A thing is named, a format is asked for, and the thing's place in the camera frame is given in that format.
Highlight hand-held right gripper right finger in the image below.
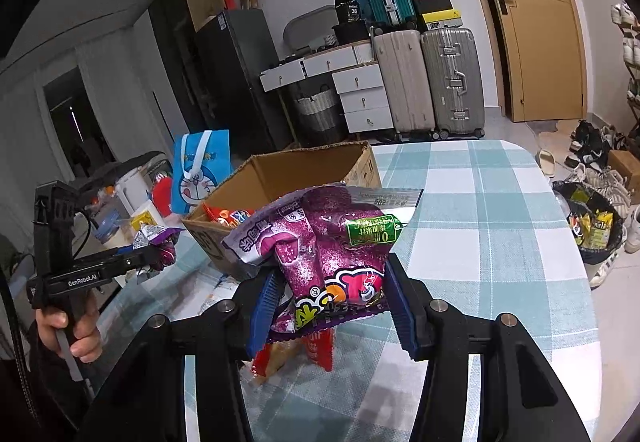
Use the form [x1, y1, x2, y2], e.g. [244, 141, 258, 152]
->
[382, 253, 601, 442]

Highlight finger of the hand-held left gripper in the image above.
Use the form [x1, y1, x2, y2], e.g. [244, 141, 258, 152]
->
[106, 251, 177, 279]
[101, 243, 152, 263]

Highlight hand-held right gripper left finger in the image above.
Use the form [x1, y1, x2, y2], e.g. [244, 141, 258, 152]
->
[75, 269, 283, 442]

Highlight small purple silver packet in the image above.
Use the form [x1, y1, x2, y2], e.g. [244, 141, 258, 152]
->
[132, 222, 178, 283]

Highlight biscuit stick packets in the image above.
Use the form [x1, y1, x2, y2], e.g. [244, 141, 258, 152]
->
[250, 339, 306, 385]

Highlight red white snack packet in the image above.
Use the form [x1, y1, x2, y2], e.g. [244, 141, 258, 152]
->
[302, 324, 337, 373]

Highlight large purple candy bag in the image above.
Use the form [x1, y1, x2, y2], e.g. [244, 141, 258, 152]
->
[221, 186, 425, 343]

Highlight cardboard box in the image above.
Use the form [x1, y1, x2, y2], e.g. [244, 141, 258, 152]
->
[181, 141, 383, 280]

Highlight person's left hand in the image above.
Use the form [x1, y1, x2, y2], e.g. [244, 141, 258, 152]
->
[35, 299, 103, 358]

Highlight yellow carton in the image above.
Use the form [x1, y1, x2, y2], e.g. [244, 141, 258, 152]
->
[127, 202, 163, 235]

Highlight white kettle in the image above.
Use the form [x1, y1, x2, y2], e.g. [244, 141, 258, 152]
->
[116, 169, 153, 217]

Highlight red pouch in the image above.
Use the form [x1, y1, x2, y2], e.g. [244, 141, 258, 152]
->
[151, 174, 173, 217]

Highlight dark bag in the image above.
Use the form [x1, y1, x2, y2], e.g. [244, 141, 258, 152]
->
[75, 151, 173, 187]

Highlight blue cartoon tote bag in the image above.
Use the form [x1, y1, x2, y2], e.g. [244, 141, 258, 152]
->
[171, 129, 232, 215]

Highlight checked tablecloth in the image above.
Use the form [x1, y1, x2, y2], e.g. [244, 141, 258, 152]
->
[107, 139, 601, 442]

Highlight white curtain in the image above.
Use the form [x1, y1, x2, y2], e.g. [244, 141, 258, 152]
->
[75, 39, 161, 163]

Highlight woven laundry basket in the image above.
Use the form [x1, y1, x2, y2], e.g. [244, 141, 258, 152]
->
[290, 84, 343, 137]

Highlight trash bin with black bag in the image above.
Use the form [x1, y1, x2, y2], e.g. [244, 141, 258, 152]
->
[552, 181, 626, 265]

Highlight dark tall cabinet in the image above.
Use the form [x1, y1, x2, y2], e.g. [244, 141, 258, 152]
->
[147, 0, 221, 133]

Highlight black refrigerator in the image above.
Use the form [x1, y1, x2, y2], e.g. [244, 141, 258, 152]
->
[195, 9, 293, 155]

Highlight white drawer cabinet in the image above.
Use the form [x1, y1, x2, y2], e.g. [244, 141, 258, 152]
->
[259, 44, 396, 135]

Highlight beige suitcase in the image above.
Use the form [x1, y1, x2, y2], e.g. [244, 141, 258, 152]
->
[372, 29, 437, 140]

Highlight silver suitcase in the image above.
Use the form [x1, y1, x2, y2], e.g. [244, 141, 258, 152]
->
[421, 26, 487, 140]

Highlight pile of shoes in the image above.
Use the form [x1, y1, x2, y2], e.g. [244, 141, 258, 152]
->
[537, 119, 640, 290]

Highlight small brown cardboard carton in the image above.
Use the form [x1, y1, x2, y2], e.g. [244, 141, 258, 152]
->
[607, 149, 640, 193]

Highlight grey oval tub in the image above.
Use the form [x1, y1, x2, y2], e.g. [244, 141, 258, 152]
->
[283, 6, 341, 55]

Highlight black round box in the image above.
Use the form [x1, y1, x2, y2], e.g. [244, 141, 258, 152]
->
[332, 22, 371, 45]

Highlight yellow black shoe box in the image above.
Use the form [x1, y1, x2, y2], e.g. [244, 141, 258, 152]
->
[420, 9, 463, 32]

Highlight black labelled canister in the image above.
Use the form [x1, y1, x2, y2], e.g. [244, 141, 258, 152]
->
[334, 0, 362, 25]

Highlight wooden door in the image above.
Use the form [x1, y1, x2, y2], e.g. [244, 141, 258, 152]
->
[462, 0, 586, 123]

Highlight shoe rack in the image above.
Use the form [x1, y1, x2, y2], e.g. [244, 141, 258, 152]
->
[610, 2, 640, 143]

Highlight black cable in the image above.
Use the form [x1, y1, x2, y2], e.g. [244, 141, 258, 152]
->
[72, 212, 96, 253]

